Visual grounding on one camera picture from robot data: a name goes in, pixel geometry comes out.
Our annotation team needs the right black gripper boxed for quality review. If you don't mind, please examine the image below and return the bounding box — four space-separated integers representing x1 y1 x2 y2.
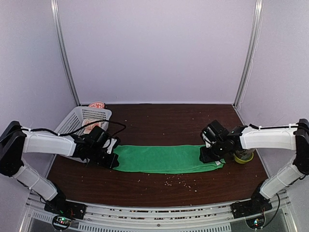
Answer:
200 141 226 163

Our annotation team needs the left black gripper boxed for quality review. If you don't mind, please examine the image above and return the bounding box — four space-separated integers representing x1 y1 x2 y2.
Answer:
89 145 119 169

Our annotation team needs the orange bunny pattern towel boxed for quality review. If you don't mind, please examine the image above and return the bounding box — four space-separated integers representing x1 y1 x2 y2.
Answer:
82 119 109 134

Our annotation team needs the green microfiber towel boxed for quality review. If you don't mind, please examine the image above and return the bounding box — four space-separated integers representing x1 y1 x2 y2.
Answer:
114 145 225 174

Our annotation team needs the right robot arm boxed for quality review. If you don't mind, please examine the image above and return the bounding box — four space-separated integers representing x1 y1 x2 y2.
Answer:
199 119 309 214

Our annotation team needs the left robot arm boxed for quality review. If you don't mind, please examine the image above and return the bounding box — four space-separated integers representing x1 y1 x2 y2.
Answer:
0 121 119 215

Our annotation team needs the white coral pattern mug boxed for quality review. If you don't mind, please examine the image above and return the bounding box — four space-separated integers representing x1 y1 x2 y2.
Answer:
235 149 252 160

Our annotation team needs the green bowl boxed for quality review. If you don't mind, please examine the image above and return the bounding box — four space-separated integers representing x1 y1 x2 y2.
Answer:
234 150 254 164

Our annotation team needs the white perforated plastic basket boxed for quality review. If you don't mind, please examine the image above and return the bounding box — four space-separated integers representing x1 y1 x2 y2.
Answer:
53 106 117 167

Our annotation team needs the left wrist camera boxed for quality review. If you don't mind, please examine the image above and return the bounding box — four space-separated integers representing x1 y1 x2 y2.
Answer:
89 126 121 154

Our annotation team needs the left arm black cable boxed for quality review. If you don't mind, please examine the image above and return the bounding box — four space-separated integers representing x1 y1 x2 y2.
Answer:
21 119 127 137

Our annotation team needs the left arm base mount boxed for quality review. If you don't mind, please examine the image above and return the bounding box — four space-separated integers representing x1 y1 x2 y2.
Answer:
40 188 87 232

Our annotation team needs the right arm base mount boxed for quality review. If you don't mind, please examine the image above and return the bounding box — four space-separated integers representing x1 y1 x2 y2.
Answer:
231 189 272 230

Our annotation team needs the right aluminium frame post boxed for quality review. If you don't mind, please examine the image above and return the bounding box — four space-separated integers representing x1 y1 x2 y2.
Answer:
233 0 264 109

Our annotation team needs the aluminium frame post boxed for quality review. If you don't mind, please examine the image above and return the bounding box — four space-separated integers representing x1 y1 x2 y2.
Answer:
233 0 264 109
50 0 81 106

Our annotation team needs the left aluminium frame post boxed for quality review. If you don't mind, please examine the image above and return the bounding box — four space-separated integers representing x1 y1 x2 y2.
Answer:
50 0 81 106

